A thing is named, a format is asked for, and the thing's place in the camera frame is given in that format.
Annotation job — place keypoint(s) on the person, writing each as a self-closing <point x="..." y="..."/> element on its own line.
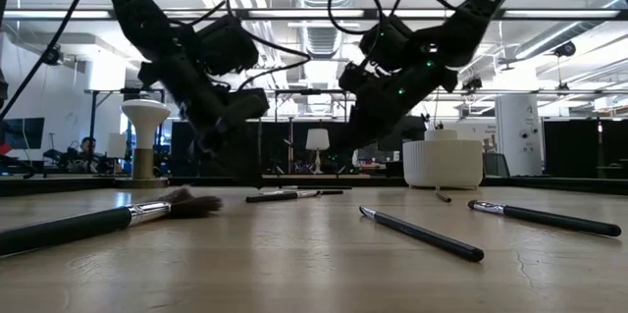
<point x="88" y="146"/>

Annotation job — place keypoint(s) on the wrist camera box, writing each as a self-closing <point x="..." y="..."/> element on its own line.
<point x="387" y="40"/>
<point x="228" y="48"/>

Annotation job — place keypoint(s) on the grey chair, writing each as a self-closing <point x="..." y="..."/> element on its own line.
<point x="496" y="165"/>

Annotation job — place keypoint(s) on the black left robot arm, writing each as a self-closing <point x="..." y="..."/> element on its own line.
<point x="142" y="23"/>

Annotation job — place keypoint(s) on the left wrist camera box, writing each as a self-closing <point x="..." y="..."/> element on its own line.
<point x="228" y="48"/>

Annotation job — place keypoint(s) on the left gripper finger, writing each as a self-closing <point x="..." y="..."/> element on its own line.
<point x="233" y="153"/>
<point x="251" y="141"/>

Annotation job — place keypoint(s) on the black ceiling-mounted camera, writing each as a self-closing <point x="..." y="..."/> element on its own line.
<point x="53" y="55"/>
<point x="565" y="49"/>

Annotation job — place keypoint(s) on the thin black liner brush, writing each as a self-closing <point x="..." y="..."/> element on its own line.
<point x="422" y="234"/>

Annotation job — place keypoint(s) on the large fluffy powder brush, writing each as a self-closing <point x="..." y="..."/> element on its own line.
<point x="73" y="227"/>

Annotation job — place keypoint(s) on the white ribbed brush holder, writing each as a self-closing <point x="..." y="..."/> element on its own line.
<point x="441" y="166"/>

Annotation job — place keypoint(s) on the white cylindrical column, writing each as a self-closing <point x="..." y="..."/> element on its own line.
<point x="519" y="136"/>

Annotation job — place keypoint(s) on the dark wall screen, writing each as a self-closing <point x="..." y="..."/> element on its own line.
<point x="24" y="132"/>

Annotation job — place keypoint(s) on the small white shade lamp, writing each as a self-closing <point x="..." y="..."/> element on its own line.
<point x="318" y="139"/>

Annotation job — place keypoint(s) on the black table frame rail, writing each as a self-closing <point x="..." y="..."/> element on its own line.
<point x="539" y="183"/>

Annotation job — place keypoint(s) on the black partition panel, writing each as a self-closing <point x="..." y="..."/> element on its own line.
<point x="179" y="161"/>
<point x="574" y="148"/>

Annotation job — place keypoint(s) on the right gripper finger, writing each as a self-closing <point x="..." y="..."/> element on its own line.
<point x="342" y="129"/>
<point x="360" y="131"/>

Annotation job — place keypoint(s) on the black brush silver ferrule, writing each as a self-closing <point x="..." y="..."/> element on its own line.
<point x="549" y="219"/>

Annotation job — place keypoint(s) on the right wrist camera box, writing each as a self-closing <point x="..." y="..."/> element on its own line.
<point x="387" y="40"/>

